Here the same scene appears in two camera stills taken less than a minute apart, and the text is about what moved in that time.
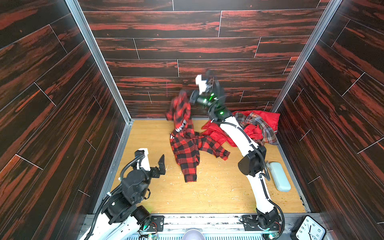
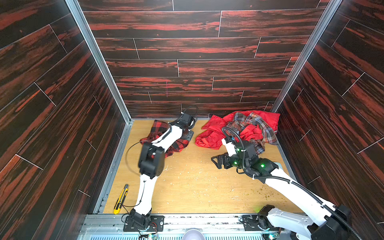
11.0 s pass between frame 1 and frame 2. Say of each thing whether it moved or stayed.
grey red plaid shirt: stayed
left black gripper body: moved
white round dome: stayed
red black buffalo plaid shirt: moved
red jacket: stayed
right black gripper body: moved
